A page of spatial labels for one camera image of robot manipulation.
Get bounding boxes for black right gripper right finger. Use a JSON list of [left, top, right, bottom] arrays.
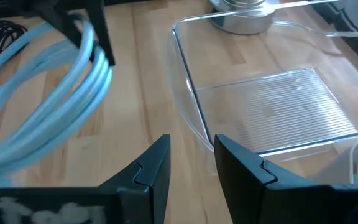
[[213, 134, 326, 224]]

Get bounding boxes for light blue HDMI cable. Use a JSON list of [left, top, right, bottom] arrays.
[[0, 14, 114, 190]]

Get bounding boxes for clear plastic bin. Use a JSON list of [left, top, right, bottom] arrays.
[[168, 0, 358, 158]]

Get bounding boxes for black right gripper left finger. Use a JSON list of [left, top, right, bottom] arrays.
[[99, 134, 171, 224]]

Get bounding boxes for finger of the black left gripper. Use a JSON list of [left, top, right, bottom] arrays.
[[40, 0, 83, 47], [84, 0, 116, 67]]

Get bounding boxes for white opaque plastic bin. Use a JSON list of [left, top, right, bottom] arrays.
[[309, 136, 358, 187]]

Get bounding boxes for black cable with red tie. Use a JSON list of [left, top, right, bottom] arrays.
[[0, 20, 29, 74]]

